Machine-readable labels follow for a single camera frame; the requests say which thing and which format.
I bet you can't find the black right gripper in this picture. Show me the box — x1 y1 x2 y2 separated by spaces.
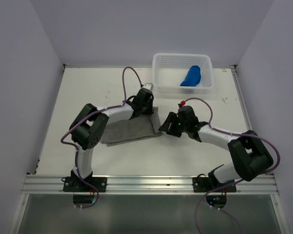
159 112 188 137

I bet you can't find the grey terry towel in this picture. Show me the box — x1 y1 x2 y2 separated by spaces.
101 107 162 147

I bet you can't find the blue microfiber towel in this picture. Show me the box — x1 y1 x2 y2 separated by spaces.
180 65 201 87

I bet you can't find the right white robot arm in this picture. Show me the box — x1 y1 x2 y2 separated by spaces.
159 106 273 191

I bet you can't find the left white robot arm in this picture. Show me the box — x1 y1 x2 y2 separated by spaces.
68 83 154 192

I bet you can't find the white perforated plastic basket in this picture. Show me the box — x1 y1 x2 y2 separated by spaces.
152 53 214 94

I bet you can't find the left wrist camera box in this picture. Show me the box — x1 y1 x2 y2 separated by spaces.
142 83 154 92

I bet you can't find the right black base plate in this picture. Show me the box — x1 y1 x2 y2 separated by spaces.
192 174 235 193

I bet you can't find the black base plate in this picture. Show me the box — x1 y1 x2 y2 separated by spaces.
61 176 107 193
192 174 235 193

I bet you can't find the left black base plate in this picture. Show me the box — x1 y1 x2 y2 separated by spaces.
61 176 107 193

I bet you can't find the aluminium mounting rail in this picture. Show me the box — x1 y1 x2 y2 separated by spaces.
21 175 278 195

